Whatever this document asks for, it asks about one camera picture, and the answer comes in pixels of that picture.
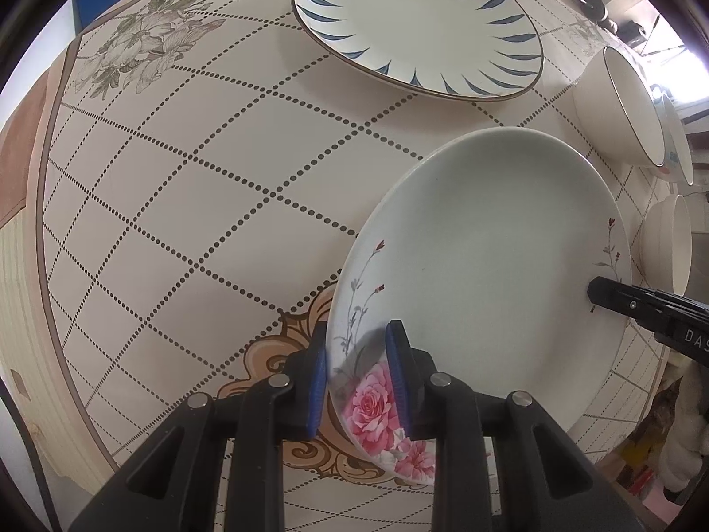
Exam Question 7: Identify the large white bowl gold rim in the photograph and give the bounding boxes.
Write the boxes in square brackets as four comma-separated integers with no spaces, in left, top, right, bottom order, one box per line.
[573,44,668,170]

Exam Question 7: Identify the white fluffy cloth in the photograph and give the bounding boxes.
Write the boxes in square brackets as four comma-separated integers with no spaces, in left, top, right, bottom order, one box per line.
[659,366,709,494]

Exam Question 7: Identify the white plate with blue leaves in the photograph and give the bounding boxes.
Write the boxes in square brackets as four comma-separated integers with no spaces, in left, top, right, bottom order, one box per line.
[291,0,546,103]

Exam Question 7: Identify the white bowl with blue print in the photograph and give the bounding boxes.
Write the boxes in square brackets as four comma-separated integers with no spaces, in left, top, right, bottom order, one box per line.
[656,86,697,186]

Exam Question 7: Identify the plain white bowl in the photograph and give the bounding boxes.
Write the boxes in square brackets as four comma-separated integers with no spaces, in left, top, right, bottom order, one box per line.
[634,194,696,297]

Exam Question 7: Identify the white plate with pink roses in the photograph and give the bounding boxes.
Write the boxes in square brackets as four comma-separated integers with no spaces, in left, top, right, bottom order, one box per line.
[326,126,632,489]

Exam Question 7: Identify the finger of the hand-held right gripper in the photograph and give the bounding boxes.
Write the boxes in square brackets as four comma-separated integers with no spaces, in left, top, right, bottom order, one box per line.
[587,275,661,327]

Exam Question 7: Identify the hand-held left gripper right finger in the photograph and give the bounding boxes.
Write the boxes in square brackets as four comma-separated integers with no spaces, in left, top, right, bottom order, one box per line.
[384,320,644,532]

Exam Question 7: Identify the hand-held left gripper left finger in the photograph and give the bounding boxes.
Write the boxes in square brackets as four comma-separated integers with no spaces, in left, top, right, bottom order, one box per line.
[69,321,329,532]

